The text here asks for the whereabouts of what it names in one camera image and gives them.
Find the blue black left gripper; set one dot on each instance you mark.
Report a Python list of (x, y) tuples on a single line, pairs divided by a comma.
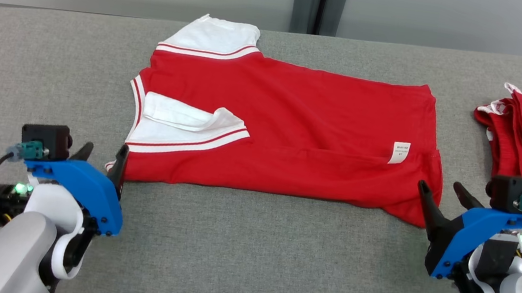
[(89, 189)]

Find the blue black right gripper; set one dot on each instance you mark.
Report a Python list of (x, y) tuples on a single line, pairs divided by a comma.
[(466, 234)]

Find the red jersey with white sleeves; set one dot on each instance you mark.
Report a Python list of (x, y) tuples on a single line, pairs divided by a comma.
[(304, 122)]

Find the grey fabric upholstered bench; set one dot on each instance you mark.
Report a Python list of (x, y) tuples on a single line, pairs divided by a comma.
[(245, 265)]

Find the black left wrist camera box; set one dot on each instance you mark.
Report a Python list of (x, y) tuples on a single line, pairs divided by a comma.
[(47, 138)]

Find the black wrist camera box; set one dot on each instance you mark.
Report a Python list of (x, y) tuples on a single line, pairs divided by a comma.
[(47, 138), (512, 192)]

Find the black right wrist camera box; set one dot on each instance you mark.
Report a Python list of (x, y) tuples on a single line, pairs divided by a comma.
[(512, 192)]

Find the grey cylindrical post stopper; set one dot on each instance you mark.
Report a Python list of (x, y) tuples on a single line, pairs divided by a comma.
[(302, 8), (335, 10)]

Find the grey metal partition post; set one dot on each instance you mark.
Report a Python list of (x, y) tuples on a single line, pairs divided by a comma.
[(322, 3)]

